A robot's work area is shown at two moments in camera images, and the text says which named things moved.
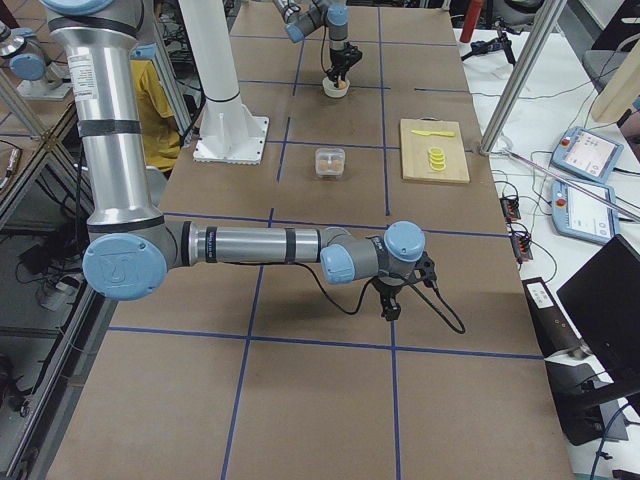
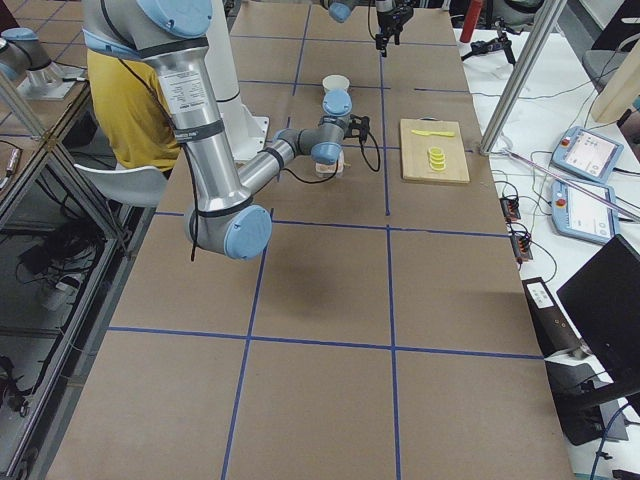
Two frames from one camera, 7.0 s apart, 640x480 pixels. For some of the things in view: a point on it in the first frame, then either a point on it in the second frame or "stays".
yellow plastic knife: (429, 133) stays
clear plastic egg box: (330, 163) stays
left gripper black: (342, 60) → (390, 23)
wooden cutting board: (415, 150) stays
